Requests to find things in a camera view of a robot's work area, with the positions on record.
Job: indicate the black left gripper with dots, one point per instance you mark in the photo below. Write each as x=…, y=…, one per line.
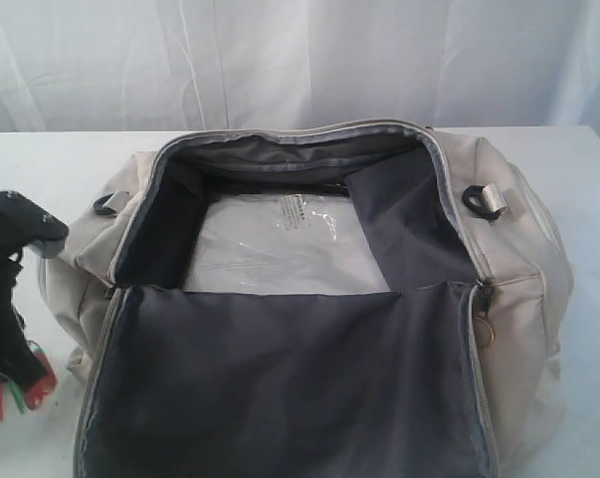
x=15, y=353

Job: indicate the colourful key tag bunch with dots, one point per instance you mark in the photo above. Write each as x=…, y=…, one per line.
x=35, y=396

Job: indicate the cream fabric duffel bag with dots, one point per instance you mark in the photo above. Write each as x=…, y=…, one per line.
x=455, y=371

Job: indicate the white backdrop curtain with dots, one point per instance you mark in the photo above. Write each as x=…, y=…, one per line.
x=132, y=65

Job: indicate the clear plastic wrapped package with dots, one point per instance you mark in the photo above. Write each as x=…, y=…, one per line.
x=283, y=244

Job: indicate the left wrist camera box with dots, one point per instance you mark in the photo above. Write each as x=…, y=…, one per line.
x=23, y=223

